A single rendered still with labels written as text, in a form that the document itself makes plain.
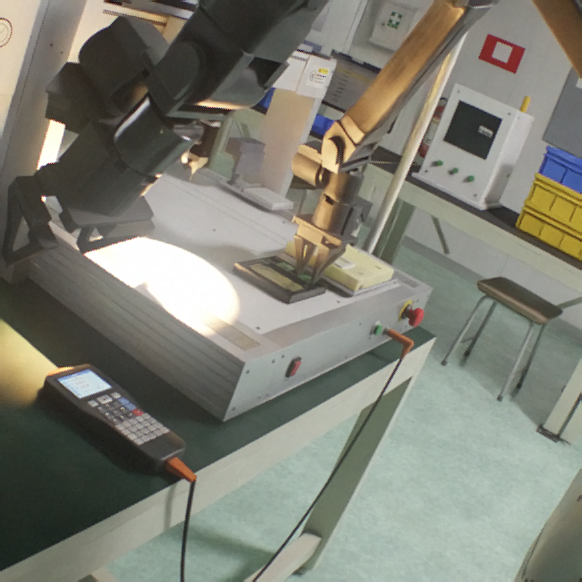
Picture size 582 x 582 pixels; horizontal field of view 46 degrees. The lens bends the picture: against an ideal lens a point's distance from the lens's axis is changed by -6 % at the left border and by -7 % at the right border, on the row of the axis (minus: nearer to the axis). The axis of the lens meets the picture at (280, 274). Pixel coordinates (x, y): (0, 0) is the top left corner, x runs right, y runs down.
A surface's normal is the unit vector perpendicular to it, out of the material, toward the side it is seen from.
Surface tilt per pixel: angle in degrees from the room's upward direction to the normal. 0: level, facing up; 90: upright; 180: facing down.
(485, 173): 90
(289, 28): 112
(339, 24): 90
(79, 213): 30
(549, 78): 90
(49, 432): 0
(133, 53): 90
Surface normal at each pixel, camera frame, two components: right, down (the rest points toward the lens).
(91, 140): -0.50, 0.12
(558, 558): -0.90, -0.03
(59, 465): 0.34, -0.88
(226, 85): 0.61, 0.75
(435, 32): -0.71, 0.37
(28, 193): 0.69, -0.54
